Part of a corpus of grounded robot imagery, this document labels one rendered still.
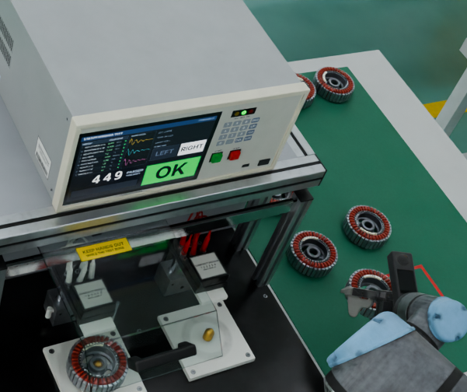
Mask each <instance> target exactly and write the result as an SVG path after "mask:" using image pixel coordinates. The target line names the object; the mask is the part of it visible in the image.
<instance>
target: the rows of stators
mask: <svg viewBox="0 0 467 392"><path fill-rule="evenodd" d="M295 74H296V75H297V77H298V78H299V79H300V80H301V82H304V83H305V84H306V85H307V87H308V88H310V91H309V93H308V96H307V98H306V100H305V102H304V105H303V107H302V108H303V109H305V108H307V107H309V106H310V105H311V104H312V101H313V100H314V98H315V95H316V93H318V94H319V95H320V96H322V97H323V98H324V99H325V98H326V100H329V101H333V102H336V103H338V102H339V103H341V102H344V101H347V100H349V99H350V96H351V94H352V92H353V91H354V87H355V85H354V81H353V79H352V78H351V77H350V76H349V75H348V74H347V73H346V72H344V71H343V70H342V71H341V69H338V68H334V67H331V66H329V67H328V66H326V67H321V68H319V69H318V70H317V72H316V74H315V76H314V78H313V80H312V82H311V81H310V80H309V79H308V78H306V77H305V76H302V75H301V74H300V75H299V74H298V73H295ZM326 80H329V81H326ZM340 86H341V88H342V89H340Z"/></svg>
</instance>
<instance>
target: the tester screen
mask: <svg viewBox="0 0 467 392"><path fill-rule="evenodd" d="M216 118H217V116H213V117H204V118H199V119H194V120H189V121H180V122H175V123H170V124H161V125H156V126H151V127H146V128H137V129H132V130H126V131H118V132H113V133H108V134H103V135H93V136H89V137H84V138H82V140H81V144H80V147H79V151H78V156H77V159H76V163H75V168H74V172H73V175H72V179H71V184H70V188H69V191H68V197H67V201H66V202H70V201H77V200H81V199H85V198H92V197H96V196H100V195H105V194H112V193H117V192H121V191H128V190H132V189H136V188H140V187H147V186H152V185H156V184H164V183H168V182H172V181H176V180H183V179H187V178H191V177H194V176H195V174H194V175H193V176H189V177H182V178H178V179H174V180H167V181H162V182H158V183H153V184H146V185H142V186H141V183H142V180H143V177H144V175H145V171H146V168H147V166H151V165H155V164H160V163H167V162H172V161H177V160H181V159H189V158H193V157H198V156H201V157H202V155H203V153H204V150H205V147H206V144H207V141H208V139H209V137H210V134H211V131H212V128H213V127H214V123H215V121H216ZM205 139H207V141H206V144H205V146H204V150H203V152H195V153H191V154H186V155H181V156H174V157H169V158H164V159H157V160H152V161H149V160H150V158H151V155H152V150H153V149H156V148H161V147H165V146H170V145H178V144H183V143H188V142H195V141H200V140H205ZM200 159H201V158H200ZM199 163H200V161H199ZM199 163H198V166H199ZM198 166H197V167H198ZM120 170H125V172H124V177H123V180H115V181H110V182H106V183H102V184H94V185H90V181H91V178H92V176H95V175H99V174H103V173H111V172H116V171H120ZM196 172H197V170H196V171H195V173H196ZM137 179H138V180H137ZM129 180H137V183H136V185H134V186H130V187H123V188H119V189H115V190H111V191H103V192H99V193H95V194H87V195H83V196H78V197H74V198H70V197H71V192H72V191H79V190H84V189H88V188H92V187H100V186H104V185H108V184H116V183H120V182H124V181H129ZM89 185H90V186H89Z"/></svg>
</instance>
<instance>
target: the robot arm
mask: <svg viewBox="0 0 467 392"><path fill-rule="evenodd" d="M387 259H388V265H389V275H390V281H391V286H392V291H387V290H380V289H377V291H373V290H369V289H359V288H354V287H350V286H347V287H346V288H343V289H341V290H340V292H341V293H344V294H346V295H347V302H348V312H349V314H350V316H351V317H356V316H357V315H358V314H359V312H360V310H361V309H362V308H367V309H368V308H371V307H372V305H373V299H375V301H376V302H377V304H376V310H375V317H374V318H370V321H369V322H368V323H366V324H365V325H364V326H363V327H362V328H361V329H360V330H358V331H357V332H356V333H355V334H353V335H352V336H351V337H350V338H348V339H347V340H346V341H345V342H344V343H343V344H342V345H341V346H340V347H339V348H338V349H336V351H335V352H333V353H332V354H331V355H330V356H329V357H328V358H327V360H326V361H327V363H328V364H329V365H328V366H329V367H330V368H332V369H331V370H330V371H329V372H328V373H327V374H326V376H325V377H324V390H325V392H467V376H466V375H465V374H464V373H463V372H462V371H460V370H459V369H458V368H457V367H456V366H455V365H454V364H452V363H451V362H450V361H449V360H448V359H447V358H445V357H444V356H443V355H442V354H441V353H440V352H439V351H438V350H439V349H440V348H441V347H442V345H443V344H444V343H445V342H454V341H458V340H460V339H461V338H463V337H464V336H465V334H466V333H467V309H466V308H465V306H464V305H462V304H461V303H460V302H458V301H456V300H453V299H450V298H448V297H445V296H432V295H428V294H424V293H420V292H418V288H417V283H416V275H415V269H414V264H413V255H412V254H411V253H406V252H399V251H391V253H390V254H389V255H388V256H387ZM362 297H364V298H368V299H362Z"/></svg>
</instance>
